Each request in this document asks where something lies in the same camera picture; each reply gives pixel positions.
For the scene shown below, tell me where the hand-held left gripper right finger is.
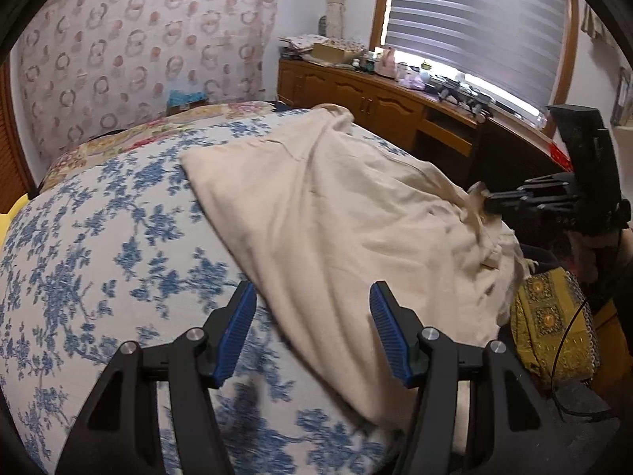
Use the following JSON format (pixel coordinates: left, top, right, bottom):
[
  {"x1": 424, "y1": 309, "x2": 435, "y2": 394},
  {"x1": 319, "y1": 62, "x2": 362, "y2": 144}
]
[{"x1": 370, "y1": 281, "x2": 579, "y2": 475}]

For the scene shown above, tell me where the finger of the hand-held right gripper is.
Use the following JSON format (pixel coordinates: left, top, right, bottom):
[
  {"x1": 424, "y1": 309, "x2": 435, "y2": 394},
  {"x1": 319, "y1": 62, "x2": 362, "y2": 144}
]
[
  {"x1": 485, "y1": 193, "x2": 579, "y2": 216},
  {"x1": 517, "y1": 173, "x2": 574, "y2": 195}
]

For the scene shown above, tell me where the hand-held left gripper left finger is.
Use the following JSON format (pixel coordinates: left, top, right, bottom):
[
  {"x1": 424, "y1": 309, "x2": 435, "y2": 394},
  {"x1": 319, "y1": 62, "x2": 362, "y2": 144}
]
[{"x1": 54, "y1": 281, "x2": 258, "y2": 475}]

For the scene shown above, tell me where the beige t-shirt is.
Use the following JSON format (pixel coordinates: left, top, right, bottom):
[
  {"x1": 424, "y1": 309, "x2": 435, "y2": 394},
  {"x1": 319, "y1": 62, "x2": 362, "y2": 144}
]
[{"x1": 179, "y1": 103, "x2": 532, "y2": 429}]

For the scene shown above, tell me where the gold patterned cushion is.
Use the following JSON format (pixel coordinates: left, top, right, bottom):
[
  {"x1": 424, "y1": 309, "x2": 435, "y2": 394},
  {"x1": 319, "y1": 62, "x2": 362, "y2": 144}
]
[{"x1": 509, "y1": 267, "x2": 601, "y2": 391}]

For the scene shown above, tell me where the blue floral white bedspread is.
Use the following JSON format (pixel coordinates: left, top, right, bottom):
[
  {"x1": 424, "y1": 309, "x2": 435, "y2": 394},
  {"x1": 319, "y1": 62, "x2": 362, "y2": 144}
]
[{"x1": 0, "y1": 104, "x2": 411, "y2": 475}]

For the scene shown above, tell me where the grey window blind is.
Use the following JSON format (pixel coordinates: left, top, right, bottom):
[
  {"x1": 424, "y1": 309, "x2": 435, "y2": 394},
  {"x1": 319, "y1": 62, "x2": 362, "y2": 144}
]
[{"x1": 383, "y1": 0, "x2": 567, "y2": 117}]

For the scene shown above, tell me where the pink bottle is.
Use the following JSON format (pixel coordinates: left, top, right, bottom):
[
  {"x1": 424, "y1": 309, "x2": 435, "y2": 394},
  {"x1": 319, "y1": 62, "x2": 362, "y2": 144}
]
[{"x1": 378, "y1": 47, "x2": 399, "y2": 77}]

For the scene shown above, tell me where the wooden cabinet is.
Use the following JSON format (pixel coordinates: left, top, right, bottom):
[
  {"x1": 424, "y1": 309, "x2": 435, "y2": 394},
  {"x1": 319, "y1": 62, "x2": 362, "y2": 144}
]
[{"x1": 277, "y1": 54, "x2": 569, "y2": 184}]

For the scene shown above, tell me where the colourful floral blanket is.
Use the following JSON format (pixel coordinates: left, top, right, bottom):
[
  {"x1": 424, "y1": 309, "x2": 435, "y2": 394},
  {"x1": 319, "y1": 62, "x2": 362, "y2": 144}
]
[{"x1": 47, "y1": 101, "x2": 278, "y2": 194}]

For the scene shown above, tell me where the cardboard box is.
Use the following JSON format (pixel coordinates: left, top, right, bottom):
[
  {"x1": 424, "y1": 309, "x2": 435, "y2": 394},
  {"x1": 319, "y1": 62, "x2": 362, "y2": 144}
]
[{"x1": 311, "y1": 42, "x2": 367, "y2": 65}]

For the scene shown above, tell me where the yellow plush toy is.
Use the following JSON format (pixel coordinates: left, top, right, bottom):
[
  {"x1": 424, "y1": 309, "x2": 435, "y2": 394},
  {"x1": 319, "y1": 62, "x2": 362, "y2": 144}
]
[{"x1": 0, "y1": 193, "x2": 31, "y2": 248}]

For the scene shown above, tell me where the patterned paper stack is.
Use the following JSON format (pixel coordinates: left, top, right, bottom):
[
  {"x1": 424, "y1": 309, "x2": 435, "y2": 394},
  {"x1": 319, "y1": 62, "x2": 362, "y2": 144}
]
[{"x1": 279, "y1": 34, "x2": 327, "y2": 57}]

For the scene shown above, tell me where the black cable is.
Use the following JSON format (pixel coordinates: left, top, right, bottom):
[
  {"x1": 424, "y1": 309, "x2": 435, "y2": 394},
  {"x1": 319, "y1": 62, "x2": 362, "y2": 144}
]
[{"x1": 549, "y1": 237, "x2": 624, "y2": 416}]

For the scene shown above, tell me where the beige wall hanging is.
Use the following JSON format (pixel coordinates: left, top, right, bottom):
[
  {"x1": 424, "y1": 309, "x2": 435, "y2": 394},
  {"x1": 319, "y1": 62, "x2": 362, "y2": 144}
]
[{"x1": 581, "y1": 7, "x2": 611, "y2": 40}]

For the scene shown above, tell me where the ring-patterned headboard cover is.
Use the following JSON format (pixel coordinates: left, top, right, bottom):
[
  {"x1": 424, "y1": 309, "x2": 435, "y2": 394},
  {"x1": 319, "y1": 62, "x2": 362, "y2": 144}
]
[{"x1": 10, "y1": 0, "x2": 279, "y2": 166}]

